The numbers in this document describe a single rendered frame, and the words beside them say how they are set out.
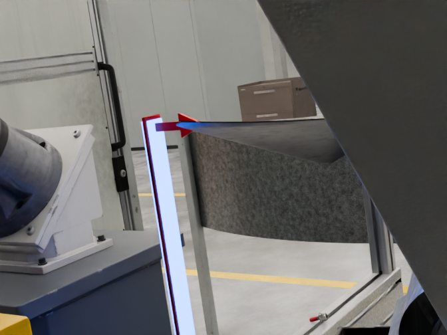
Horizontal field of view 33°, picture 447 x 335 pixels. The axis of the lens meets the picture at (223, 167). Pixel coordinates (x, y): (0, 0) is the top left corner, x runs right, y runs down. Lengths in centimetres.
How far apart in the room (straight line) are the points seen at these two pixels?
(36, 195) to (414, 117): 77
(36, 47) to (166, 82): 819
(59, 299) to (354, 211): 176
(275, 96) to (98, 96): 480
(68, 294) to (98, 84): 191
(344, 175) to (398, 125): 229
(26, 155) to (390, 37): 79
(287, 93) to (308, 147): 666
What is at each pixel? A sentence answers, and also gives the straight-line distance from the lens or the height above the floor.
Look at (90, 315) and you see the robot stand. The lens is 97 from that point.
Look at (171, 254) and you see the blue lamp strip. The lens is 75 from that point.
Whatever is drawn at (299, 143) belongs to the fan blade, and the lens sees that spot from 71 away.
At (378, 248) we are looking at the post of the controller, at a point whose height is 90.
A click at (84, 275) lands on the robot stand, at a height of 100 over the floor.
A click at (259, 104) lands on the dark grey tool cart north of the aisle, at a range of 756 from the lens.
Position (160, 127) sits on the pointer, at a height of 118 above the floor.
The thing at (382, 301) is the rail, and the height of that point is 83.
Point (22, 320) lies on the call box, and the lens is 58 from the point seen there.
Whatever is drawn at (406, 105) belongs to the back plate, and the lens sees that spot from 26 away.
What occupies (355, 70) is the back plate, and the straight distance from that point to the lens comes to 25.
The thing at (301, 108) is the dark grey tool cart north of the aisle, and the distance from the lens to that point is 750.
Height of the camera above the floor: 124
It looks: 9 degrees down
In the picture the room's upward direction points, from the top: 8 degrees counter-clockwise
